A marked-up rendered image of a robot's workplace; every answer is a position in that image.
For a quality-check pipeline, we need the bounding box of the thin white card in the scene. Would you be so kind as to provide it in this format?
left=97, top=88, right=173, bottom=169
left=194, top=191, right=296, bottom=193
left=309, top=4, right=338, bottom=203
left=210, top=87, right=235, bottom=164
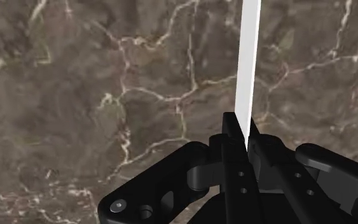
left=234, top=0, right=262, bottom=152

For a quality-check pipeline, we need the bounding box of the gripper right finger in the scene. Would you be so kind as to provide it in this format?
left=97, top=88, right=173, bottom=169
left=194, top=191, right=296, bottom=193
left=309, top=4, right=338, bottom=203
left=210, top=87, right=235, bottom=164
left=247, top=117, right=358, bottom=224

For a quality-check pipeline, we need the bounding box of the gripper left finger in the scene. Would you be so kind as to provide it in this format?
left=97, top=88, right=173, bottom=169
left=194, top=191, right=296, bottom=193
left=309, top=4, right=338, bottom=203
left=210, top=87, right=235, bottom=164
left=97, top=111, right=263, bottom=224

